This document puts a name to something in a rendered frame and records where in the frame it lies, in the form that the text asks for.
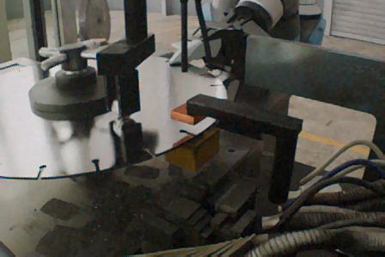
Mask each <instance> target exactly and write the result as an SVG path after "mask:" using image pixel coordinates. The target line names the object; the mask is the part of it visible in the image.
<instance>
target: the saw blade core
mask: <svg viewBox="0 0 385 257"><path fill-rule="evenodd" d="M169 60H170V58H162V57H149V58H146V59H145V61H143V62H142V63H141V64H140V65H139V66H138V67H137V68H136V70H138V75H139V86H140V97H141V100H140V108H141V110H140V112H137V113H134V114H133V115H132V116H131V117H130V118H119V117H117V115H115V114H114V113H113V111H107V107H106V106H104V107H99V108H96V109H89V110H86V111H81V112H74V113H49V112H44V111H39V110H37V109H35V108H34V107H32V106H30V104H29V99H28V91H29V90H30V88H31V87H33V86H34V85H35V84H36V83H38V82H41V81H42V80H45V79H47V78H48V77H51V76H55V72H57V71H58V70H61V65H59V66H57V67H54V68H51V69H50V70H43V69H42V68H41V64H35V65H31V66H28V67H24V68H20V69H18V70H13V71H11V72H8V73H5V74H3V75H1V76H0V179H11V180H25V181H28V180H36V181H37V180H38V177H39V176H40V173H41V171H40V169H41V168H44V170H43V172H42V175H41V177H40V178H41V179H42V180H53V179H64V178H69V177H72V178H74V177H78V176H83V175H85V176H86V175H91V174H97V172H96V168H95V164H94V162H98V164H99V167H100V171H101V173H104V172H107V171H110V170H116V169H120V168H124V167H128V166H130V165H136V164H138V163H140V162H144V161H147V160H149V159H150V160H151V159H152V155H154V156H155V157H158V156H161V155H163V154H165V153H167V152H169V151H172V150H176V149H178V148H180V147H181V146H183V144H186V143H188V142H190V141H193V140H194V138H197V137H198V136H200V135H201V134H200V133H199V132H197V130H199V129H203V130H208V129H210V128H211V127H212V126H213V125H214V124H215V123H216V122H217V121H218V119H213V118H206V119H203V120H202V121H200V122H199V123H198V124H197V125H188V124H186V123H182V122H180V121H178V120H175V119H171V110H172V109H174V108H176V107H178V106H181V105H182V104H184V103H186V100H188V99H190V98H192V97H194V96H195V95H196V94H205V95H211V96H215V97H218V98H221V99H225V100H228V95H227V90H226V88H225V87H224V85H223V84H222V83H221V82H220V80H219V79H217V77H216V76H215V75H213V74H211V73H210V72H208V71H206V70H204V69H202V68H200V67H198V66H196V65H194V64H187V69H188V72H187V73H182V72H181V64H169ZM185 132H186V133H185ZM147 150H150V152H151V154H152V155H151V154H150V152H148V151H147Z"/></svg>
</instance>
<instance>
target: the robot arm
mask: <svg viewBox="0 0 385 257"><path fill-rule="evenodd" d="M202 9H203V16H204V19H205V25H206V28H207V33H208V38H209V41H210V47H211V56H212V61H213V64H206V60H205V48H204V42H203V38H202V33H200V34H199V35H198V36H194V35H195V34H196V33H197V32H198V31H199V30H200V27H197V29H196V30H195V31H194V33H192V34H191V35H190V36H189V38H188V39H187V40H189V41H191V42H187V63H190V62H191V61H193V60H194V59H195V60H200V59H203V60H204V62H205V65H204V66H203V67H202V69H204V70H208V71H211V72H212V71H213V70H220V73H219V74H218V77H217V79H219V80H220V82H221V83H222V84H223V85H224V87H225V88H226V90H227V95H228V101H233V102H235V100H236V98H237V97H261V96H264V95H266V94H268V93H269V92H270V89H264V88H258V87H252V86H248V85H246V84H245V75H246V69H245V63H246V51H247V38H248V36H249V35H252V34H254V35H260V36H266V37H272V38H275V39H280V40H291V41H296V42H302V43H309V44H313V45H316V46H321V42H322V41H323V36H324V33H325V28H326V20H325V19H324V18H321V10H320V9H319V7H317V6H316V4H315V0H213V2H209V3H205V4H204V5H203V7H202ZM172 47H175V48H176V49H178V50H179V51H178V52H177V53H176V54H175V55H174V56H173V57H172V58H171V59H170V60H169V64H181V42H175V43H173V44H172Z"/></svg>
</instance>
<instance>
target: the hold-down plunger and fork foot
mask: <svg viewBox="0 0 385 257"><path fill-rule="evenodd" d="M124 17H125V37H124V38H122V39H120V40H119V41H117V42H115V43H113V44H112V45H110V46H107V47H106V48H104V49H102V50H100V51H99V52H97V53H96V54H95V57H96V63H97V75H98V76H103V80H104V86H105V100H106V107H107V111H112V109H111V104H112V101H113V99H115V98H116V97H117V104H118V112H119V117H120V118H124V117H127V116H129V115H132V114H134V113H137V112H140V110H141V108H140V100H141V97H140V86H139V75H138V70H136V68H137V67H138V66H139V65H140V64H141V63H142V62H143V61H145V59H146V58H149V57H150V56H151V55H152V54H153V53H155V51H156V36H155V34H148V25H147V0H124Z"/></svg>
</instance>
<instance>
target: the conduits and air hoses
mask: <svg viewBox="0 0 385 257"><path fill-rule="evenodd" d="M356 144H363V145H365V146H368V147H370V148H371V149H372V150H373V151H374V152H375V153H376V155H377V156H378V157H379V159H380V160H378V159H375V160H366V159H363V158H362V159H353V160H350V161H347V162H344V163H342V164H340V165H338V166H336V167H335V168H333V169H332V170H331V171H329V172H328V173H327V174H325V175H323V176H322V177H321V178H320V179H319V180H318V181H317V182H316V183H315V184H313V185H310V186H308V187H305V188H304V189H301V190H299V191H296V192H292V191H291V192H289V197H288V200H287V201H286V202H285V203H284V205H283V206H280V205H279V206H277V209H276V211H277V215H274V216H265V217H262V218H261V219H262V229H263V234H262V235H256V234H253V235H252V236H250V237H249V236H245V237H244V238H242V237H240V238H239V239H237V240H236V239H234V240H232V241H227V242H224V243H222V242H221V243H218V244H211V245H206V246H202V247H196V248H178V249H174V250H168V251H161V252H157V253H151V254H139V255H134V256H133V255H130V256H126V257H152V256H156V257H157V256H159V257H186V256H188V255H190V256H188V257H205V256H206V255H209V254H212V253H214V252H216V253H214V254H213V255H211V256H210V257H216V256H217V255H219V254H221V253H222V252H223V251H226V250H227V249H229V248H230V247H231V246H233V247H232V248H231V249H229V250H228V251H227V252H226V253H225V254H222V255H221V256H220V257H229V256H230V255H231V254H233V253H234V252H235V251H236V250H237V249H239V248H241V246H242V245H243V244H246V243H247V242H248V241H249V240H250V241H251V242H252V243H253V244H254V245H253V247H252V249H251V250H248V251H247V252H246V253H245V254H243V255H239V257H282V256H283V255H287V254H292V253H295V252H296V251H297V252H298V253H300V252H301V250H302V251H306V250H308V251H310V250H312V251H314V250H323V249H326V250H328V249H329V250H330V249H334V250H336V249H341V250H342V249H346V250H348V249H350V250H353V249H354V250H359V249H360V250H370V251H371V250H374V251H376V250H377V251H381V252H382V251H383V252H385V212H371V213H370V212H366V213H365V212H364V211H372V210H376V209H382V208H385V171H384V170H383V169H382V168H381V167H379V166H383V167H384V168H385V156H384V155H383V153H381V151H380V150H379V149H378V148H377V147H376V145H374V144H373V143H372V142H370V141H368V140H366V139H354V140H352V141H350V142H348V143H347V144H345V145H343V146H342V147H341V148H339V149H338V150H336V151H335V152H334V153H333V154H332V155H331V156H330V157H328V159H326V161H324V163H322V165H320V166H319V167H318V168H317V169H315V170H314V172H312V173H311V174H309V175H307V176H306V177H304V178H303V179H302V180H301V181H298V183H299V184H300V186H301V187H302V186H304V185H305V184H307V183H308V182H309V181H311V180H312V179H314V178H315V177H316V176H317V175H318V174H319V173H320V172H321V171H322V170H324V169H325V168H326V167H327V166H328V165H329V164H330V163H331V162H333V161H334V160H335V159H336V158H337V157H338V156H339V155H341V153H344V152H345V151H346V150H348V149H349V148H351V147H352V146H353V145H356ZM367 166H368V167H370V168H371V169H374V170H375V171H376V172H377V173H378V174H379V175H380V176H381V177H382V179H380V180H378V181H373V182H368V181H363V180H362V179H360V178H356V177H353V176H345V174H348V173H350V172H352V171H354V170H357V169H360V168H364V167H367ZM338 183H350V184H352V185H354V184H355V185H357V186H359V187H356V188H353V189H351V190H348V191H342V192H341V191H338V192H333V193H323V192H321V193H319V191H320V190H322V189H324V188H325V187H328V186H331V185H333V184H338ZM378 195H380V196H382V198H376V199H368V198H372V197H373V198H374V197H375V196H378ZM366 199H367V200H366ZM334 206H335V207H334ZM281 232H282V233H281ZM234 245H235V246H234ZM220 249H222V250H220ZM218 250H220V251H218ZM193 254H194V255H193Z"/></svg>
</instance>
